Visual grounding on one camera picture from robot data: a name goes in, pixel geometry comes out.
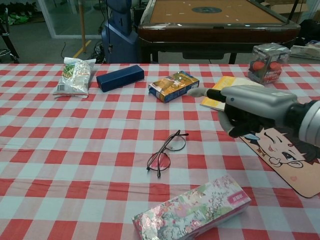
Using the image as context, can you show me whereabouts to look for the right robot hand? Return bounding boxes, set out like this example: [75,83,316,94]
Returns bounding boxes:
[186,84,300,138]

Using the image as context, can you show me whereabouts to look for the thin metal frame eyeglasses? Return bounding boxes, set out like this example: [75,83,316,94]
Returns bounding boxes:
[146,129,190,178]

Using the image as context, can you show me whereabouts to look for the dark blue glasses case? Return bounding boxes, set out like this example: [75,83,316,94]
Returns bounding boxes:
[96,64,145,93]

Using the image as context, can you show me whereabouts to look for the yellow white booklet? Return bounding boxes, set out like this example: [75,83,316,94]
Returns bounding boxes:
[199,75,265,112]

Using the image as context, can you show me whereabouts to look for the small clear bag red item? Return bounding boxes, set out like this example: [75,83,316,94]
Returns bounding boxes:
[247,42,292,85]

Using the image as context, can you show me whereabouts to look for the cartoon face mouse pad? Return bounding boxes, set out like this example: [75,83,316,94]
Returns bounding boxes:
[238,126,320,199]

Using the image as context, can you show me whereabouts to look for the white plastic basket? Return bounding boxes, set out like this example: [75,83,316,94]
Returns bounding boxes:
[289,44,320,61]

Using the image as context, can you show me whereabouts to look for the dark wood mahjong table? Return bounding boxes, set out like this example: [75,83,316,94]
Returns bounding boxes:
[137,0,302,64]

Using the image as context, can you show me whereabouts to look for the orange yellow carton box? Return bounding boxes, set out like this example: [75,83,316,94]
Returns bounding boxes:
[148,70,200,103]

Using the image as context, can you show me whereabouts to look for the long floral print box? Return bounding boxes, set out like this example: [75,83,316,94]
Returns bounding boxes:
[131,174,252,240]

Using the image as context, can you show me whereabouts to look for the blue plastic chair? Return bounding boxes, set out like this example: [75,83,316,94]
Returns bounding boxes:
[101,0,140,64]

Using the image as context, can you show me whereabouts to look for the silver green snack bag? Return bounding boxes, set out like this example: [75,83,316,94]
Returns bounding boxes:
[52,56,97,99]

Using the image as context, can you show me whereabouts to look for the red white checkered tablecloth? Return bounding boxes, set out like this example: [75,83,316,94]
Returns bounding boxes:
[0,62,320,240]

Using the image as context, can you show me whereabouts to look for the wooden pole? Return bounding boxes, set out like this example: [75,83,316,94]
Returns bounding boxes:
[79,0,87,54]

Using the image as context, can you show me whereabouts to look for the black cable bundle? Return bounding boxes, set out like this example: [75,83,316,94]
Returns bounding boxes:
[92,41,106,63]

